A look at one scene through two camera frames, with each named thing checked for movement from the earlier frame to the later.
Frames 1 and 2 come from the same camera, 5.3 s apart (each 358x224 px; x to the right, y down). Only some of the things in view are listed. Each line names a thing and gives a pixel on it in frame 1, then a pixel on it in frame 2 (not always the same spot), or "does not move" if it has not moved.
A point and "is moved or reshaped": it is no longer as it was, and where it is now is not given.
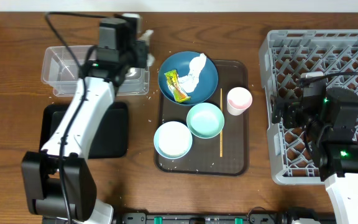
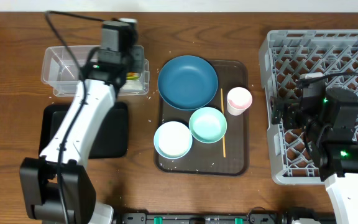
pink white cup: x=238 y=99 does not move
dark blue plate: x=179 y=61 is moved or reshaped
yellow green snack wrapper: x=179 y=93 → x=132 y=76
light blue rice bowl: x=173 y=140 does not move
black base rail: x=220 y=218 does not move
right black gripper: x=291 y=106 does not move
